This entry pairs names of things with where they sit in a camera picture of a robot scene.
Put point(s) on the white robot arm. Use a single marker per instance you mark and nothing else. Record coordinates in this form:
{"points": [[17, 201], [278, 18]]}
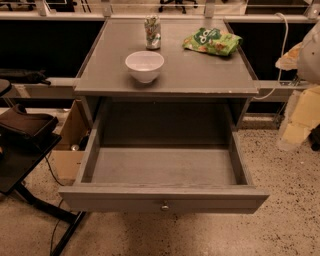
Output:
{"points": [[308, 63]]}

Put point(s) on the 7up soda can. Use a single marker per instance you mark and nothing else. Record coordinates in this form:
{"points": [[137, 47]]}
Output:
{"points": [[152, 28]]}

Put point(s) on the grey cabinet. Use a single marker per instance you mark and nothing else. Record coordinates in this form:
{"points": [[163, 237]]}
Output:
{"points": [[185, 73]]}

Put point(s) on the metal can in box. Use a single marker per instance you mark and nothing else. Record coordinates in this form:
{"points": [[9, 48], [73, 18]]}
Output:
{"points": [[75, 147]]}

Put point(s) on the white ceramic bowl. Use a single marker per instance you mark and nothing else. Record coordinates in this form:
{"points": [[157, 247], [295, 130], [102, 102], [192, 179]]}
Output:
{"points": [[144, 66]]}

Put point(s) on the round metal drawer knob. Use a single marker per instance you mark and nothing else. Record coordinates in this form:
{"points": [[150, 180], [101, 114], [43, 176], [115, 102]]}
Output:
{"points": [[165, 206]]}

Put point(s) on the green chip bag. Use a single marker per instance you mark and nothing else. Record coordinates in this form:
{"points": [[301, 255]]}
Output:
{"points": [[212, 41]]}

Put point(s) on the open grey top drawer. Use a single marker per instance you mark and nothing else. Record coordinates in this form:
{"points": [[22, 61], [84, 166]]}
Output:
{"points": [[140, 154]]}

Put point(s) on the cardboard box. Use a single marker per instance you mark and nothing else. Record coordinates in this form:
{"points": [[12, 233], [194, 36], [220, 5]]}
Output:
{"points": [[75, 127]]}

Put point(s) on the black office chair base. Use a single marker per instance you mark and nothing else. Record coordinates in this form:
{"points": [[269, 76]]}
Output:
{"points": [[180, 4]]}

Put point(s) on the black side table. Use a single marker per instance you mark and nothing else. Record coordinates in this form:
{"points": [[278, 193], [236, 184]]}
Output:
{"points": [[18, 160]]}

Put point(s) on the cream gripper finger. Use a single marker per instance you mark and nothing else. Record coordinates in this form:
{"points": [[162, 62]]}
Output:
{"points": [[289, 60], [302, 115]]}

